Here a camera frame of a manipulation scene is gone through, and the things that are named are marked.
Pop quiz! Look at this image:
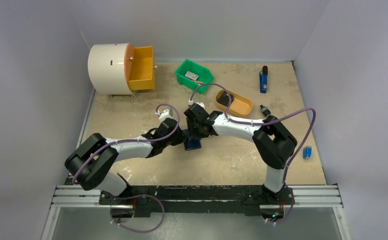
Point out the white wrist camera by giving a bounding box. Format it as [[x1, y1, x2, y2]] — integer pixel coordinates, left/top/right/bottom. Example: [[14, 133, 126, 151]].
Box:
[[187, 102, 206, 114], [158, 107, 174, 122]]

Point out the green plastic bin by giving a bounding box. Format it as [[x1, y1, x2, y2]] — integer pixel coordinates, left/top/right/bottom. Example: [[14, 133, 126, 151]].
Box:
[[174, 59, 215, 90]]

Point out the small black marker cap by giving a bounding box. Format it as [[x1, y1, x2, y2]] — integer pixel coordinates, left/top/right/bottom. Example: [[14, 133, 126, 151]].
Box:
[[260, 105, 271, 118]]

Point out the small blue object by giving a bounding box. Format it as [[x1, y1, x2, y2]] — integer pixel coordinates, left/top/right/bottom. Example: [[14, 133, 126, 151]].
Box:
[[302, 145, 313, 160]]

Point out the tan oval tray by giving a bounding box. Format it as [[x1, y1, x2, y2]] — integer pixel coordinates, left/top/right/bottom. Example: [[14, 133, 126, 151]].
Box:
[[215, 90, 254, 118]]

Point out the small box in bin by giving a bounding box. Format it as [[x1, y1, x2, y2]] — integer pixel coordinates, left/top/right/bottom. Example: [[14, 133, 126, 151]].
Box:
[[184, 71, 199, 81]]

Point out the navy blue card holder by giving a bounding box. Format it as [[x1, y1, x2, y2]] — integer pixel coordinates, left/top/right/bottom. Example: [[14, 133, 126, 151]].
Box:
[[182, 129, 202, 151]]

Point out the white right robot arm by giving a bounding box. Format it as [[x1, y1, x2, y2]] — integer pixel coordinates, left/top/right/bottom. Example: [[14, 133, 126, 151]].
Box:
[[184, 103, 298, 204]]

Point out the blue stapler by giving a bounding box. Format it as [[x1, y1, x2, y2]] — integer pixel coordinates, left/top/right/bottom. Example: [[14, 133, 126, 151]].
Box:
[[259, 65, 268, 94]]

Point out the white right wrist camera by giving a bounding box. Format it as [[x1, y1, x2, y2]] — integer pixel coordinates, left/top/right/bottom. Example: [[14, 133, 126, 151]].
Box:
[[187, 102, 206, 114]]

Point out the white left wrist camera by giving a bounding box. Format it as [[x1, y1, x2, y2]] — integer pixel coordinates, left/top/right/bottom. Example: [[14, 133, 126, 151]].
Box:
[[158, 107, 174, 122]]

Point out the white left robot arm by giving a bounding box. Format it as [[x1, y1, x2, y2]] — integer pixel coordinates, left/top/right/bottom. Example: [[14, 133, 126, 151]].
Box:
[[64, 117, 187, 205]]

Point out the black credit card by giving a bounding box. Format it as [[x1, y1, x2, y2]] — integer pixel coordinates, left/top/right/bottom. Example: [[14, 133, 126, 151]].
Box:
[[217, 92, 234, 107]]

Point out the yellow open drawer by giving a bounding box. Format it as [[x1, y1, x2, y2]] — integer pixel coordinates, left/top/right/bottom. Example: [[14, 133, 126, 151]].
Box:
[[127, 46, 156, 91]]

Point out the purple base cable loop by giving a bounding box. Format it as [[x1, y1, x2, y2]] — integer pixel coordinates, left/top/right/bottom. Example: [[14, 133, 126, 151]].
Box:
[[109, 193, 167, 234]]

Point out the white cylindrical drawer cabinet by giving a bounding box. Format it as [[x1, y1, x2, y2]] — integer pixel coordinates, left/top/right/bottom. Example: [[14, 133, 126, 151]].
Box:
[[87, 43, 135, 96]]

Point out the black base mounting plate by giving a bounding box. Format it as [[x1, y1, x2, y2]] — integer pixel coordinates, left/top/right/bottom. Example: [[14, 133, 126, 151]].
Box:
[[99, 185, 294, 220]]

